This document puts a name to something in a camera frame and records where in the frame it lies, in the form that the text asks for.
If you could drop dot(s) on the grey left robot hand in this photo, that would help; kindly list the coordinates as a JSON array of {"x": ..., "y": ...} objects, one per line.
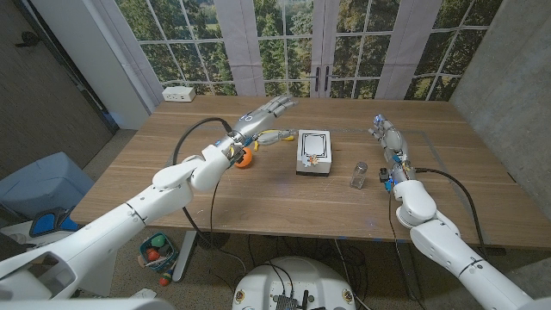
[{"x": 254, "y": 122}]

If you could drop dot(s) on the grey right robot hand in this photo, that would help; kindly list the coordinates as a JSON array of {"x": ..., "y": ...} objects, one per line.
[{"x": 392, "y": 138}]

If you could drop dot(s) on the orange printed puzzle piece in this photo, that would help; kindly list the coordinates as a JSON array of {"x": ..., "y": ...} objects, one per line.
[{"x": 313, "y": 159}]

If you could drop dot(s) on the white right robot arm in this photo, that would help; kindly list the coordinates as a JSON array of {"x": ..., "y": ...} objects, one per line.
[{"x": 435, "y": 241}]

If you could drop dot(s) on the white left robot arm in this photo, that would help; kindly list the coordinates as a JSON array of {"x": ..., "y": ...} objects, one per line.
[{"x": 172, "y": 189}]

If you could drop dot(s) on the yellow banana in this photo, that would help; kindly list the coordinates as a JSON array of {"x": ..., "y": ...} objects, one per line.
[{"x": 289, "y": 138}]

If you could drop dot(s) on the orange fruit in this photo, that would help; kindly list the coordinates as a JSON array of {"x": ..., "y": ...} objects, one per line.
[{"x": 245, "y": 160}]

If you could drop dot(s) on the small clear glass jar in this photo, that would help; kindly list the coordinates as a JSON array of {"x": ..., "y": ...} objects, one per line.
[{"x": 358, "y": 176}]

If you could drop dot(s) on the white power strip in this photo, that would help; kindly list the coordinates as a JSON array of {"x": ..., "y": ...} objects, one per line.
[{"x": 178, "y": 94}]

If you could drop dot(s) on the printed window backdrop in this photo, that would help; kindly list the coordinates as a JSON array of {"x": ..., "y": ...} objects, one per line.
[{"x": 280, "y": 43}]

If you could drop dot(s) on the black round floor disc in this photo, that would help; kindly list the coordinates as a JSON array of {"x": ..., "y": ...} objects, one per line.
[{"x": 214, "y": 240}]

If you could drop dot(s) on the grey table leg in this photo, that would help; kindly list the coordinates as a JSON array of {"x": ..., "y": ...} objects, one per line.
[{"x": 409, "y": 271}]

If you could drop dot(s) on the white table leg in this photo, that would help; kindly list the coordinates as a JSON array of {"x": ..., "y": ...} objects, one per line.
[{"x": 186, "y": 254}]

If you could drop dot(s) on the white robot torso base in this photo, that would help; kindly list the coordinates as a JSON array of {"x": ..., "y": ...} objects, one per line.
[{"x": 297, "y": 275}]

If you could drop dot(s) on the basket of toys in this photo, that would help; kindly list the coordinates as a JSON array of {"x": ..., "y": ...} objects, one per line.
[{"x": 157, "y": 254}]

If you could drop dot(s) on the red toy on floor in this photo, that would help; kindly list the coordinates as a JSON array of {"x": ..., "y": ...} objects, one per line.
[{"x": 164, "y": 280}]

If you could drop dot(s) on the blue-grey bin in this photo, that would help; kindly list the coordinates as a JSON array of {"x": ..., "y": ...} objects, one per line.
[{"x": 43, "y": 181}]

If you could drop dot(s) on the dark trouser leg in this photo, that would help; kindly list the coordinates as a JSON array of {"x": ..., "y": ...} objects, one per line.
[{"x": 8, "y": 245}]

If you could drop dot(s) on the white box with black frame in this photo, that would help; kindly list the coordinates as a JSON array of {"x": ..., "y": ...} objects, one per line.
[{"x": 314, "y": 146}]

